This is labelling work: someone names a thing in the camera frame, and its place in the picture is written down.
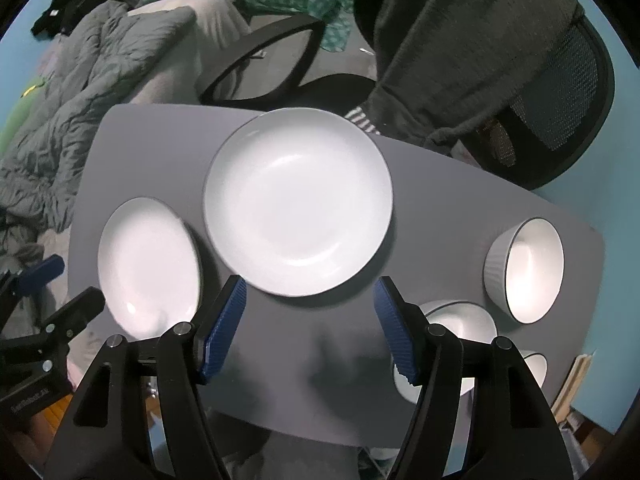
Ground black clothing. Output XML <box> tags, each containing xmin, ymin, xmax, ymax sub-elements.
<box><xmin>31</xmin><ymin>0</ymin><xmax>118</xmax><ymax>38</ymax></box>

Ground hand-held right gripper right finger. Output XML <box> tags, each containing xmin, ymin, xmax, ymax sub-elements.
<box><xmin>374</xmin><ymin>275</ymin><xmax>576</xmax><ymax>480</ymax></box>

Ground small white plate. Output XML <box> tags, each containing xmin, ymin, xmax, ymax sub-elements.
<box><xmin>97</xmin><ymin>196</ymin><xmax>203</xmax><ymax>341</ymax></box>

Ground wooden boards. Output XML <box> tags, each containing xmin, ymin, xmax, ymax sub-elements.
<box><xmin>550</xmin><ymin>352</ymin><xmax>596</xmax><ymax>426</ymax></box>

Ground striped cloth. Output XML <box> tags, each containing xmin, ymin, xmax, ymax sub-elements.
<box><xmin>345</xmin><ymin>105</ymin><xmax>383</xmax><ymax>136</ymax></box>

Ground black mesh office chair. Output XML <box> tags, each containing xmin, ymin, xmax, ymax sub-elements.
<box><xmin>199</xmin><ymin>2</ymin><xmax>616</xmax><ymax>191</ymax></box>

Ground dark grey sweater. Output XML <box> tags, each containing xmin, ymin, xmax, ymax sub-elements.
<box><xmin>352</xmin><ymin>0</ymin><xmax>583</xmax><ymax>153</ymax></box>

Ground light green cloth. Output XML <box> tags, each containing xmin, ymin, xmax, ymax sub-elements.
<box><xmin>0</xmin><ymin>77</ymin><xmax>51</xmax><ymax>146</ymax></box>

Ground grey quilted blanket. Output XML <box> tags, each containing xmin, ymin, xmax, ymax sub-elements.
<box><xmin>0</xmin><ymin>0</ymin><xmax>196</xmax><ymax>233</ymax></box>

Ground large white plate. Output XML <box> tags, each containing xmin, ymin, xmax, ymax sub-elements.
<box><xmin>202</xmin><ymin>107</ymin><xmax>394</xmax><ymax>297</ymax></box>

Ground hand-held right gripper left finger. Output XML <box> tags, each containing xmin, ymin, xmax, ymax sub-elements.
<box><xmin>44</xmin><ymin>274</ymin><xmax>249</xmax><ymax>480</ymax></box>

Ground white pillow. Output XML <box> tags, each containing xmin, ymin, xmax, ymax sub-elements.
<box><xmin>132</xmin><ymin>0</ymin><xmax>251</xmax><ymax>106</ymax></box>

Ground white ribbed bowl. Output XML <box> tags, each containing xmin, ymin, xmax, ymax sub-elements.
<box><xmin>392</xmin><ymin>300</ymin><xmax>498</xmax><ymax>406</ymax></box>
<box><xmin>482</xmin><ymin>217</ymin><xmax>566</xmax><ymax>324</ymax></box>
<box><xmin>520</xmin><ymin>350</ymin><xmax>548</xmax><ymax>386</ymax></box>

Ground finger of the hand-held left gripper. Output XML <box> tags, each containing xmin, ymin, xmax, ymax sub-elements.
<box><xmin>0</xmin><ymin>287</ymin><xmax>106</xmax><ymax>367</ymax></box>
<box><xmin>0</xmin><ymin>255</ymin><xmax>66</xmax><ymax>328</ymax></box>

